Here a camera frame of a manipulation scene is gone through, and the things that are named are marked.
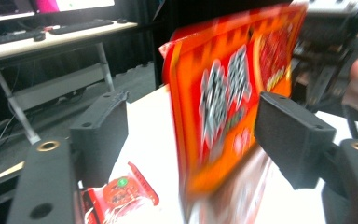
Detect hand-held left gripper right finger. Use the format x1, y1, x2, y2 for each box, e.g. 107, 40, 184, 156
254, 91, 337, 191

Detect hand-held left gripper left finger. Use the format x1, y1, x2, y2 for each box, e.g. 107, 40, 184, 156
69, 90, 130, 189

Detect orange seasoning packet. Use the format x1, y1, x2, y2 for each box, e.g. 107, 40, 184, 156
158, 2, 309, 224

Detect small red black sauce packet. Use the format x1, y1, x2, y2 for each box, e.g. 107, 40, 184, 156
79, 161, 160, 224

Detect white-framed desk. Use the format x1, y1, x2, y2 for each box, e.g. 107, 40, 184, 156
0, 20, 139, 146

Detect black keyboard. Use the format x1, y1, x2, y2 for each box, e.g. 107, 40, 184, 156
48, 19, 116, 36
0, 29, 42, 49

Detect computer monitor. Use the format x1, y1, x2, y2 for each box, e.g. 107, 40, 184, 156
0, 0, 37, 24
33, 0, 117, 15

